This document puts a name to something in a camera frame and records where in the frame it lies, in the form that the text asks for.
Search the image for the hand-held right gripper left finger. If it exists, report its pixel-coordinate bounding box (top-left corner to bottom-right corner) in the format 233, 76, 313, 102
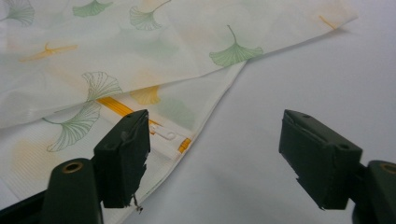
92, 108, 151, 209

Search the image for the white leaf-print zippered pillowcase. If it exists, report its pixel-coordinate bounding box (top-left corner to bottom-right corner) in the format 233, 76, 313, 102
0, 0, 360, 224

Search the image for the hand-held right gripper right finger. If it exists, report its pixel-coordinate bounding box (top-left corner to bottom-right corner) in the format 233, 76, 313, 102
278, 108, 364, 211

